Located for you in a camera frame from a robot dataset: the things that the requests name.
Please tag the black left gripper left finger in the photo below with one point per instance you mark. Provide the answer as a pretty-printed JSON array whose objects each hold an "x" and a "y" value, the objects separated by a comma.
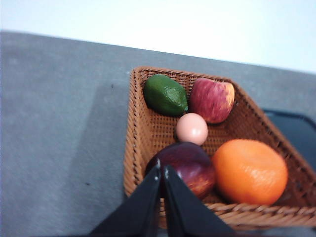
[{"x": 137, "y": 216}]

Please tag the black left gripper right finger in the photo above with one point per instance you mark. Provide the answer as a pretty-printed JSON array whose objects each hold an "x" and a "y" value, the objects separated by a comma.
[{"x": 187, "y": 215}]

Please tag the pink egg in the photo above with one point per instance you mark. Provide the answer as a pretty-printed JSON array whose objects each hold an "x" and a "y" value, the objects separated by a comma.
[{"x": 192, "y": 127}]

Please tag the brown wicker basket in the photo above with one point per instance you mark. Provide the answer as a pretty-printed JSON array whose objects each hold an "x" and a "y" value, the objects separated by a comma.
[{"x": 149, "y": 132}]

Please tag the dark purple plum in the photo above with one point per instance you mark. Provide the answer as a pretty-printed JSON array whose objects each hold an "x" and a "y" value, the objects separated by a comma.
[{"x": 192, "y": 164}]

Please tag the orange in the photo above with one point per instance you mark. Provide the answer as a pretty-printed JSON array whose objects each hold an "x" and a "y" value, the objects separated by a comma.
[{"x": 249, "y": 172}]

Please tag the red apple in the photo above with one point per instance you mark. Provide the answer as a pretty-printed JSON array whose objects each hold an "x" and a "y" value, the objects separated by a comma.
[{"x": 211, "y": 99}]

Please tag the green lime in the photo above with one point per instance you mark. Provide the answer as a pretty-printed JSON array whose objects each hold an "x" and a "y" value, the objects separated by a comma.
[{"x": 165, "y": 95}]

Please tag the dark green tray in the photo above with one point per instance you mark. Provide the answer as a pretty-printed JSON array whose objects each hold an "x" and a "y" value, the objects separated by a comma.
[{"x": 298, "y": 131}]

